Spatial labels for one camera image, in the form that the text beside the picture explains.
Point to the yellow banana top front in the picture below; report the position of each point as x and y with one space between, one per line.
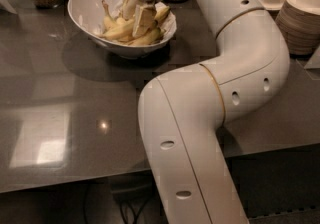
119 31

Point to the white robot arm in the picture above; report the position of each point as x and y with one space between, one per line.
180 111

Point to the yellow banana back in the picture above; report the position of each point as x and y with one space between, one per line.
162 12

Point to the yellow banana left curved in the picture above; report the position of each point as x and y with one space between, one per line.
109 22

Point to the yellow banana bottom front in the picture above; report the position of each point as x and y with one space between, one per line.
149 38

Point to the white oval bowl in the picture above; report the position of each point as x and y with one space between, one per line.
88 15

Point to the large stack paper bowls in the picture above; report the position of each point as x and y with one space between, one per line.
299 22

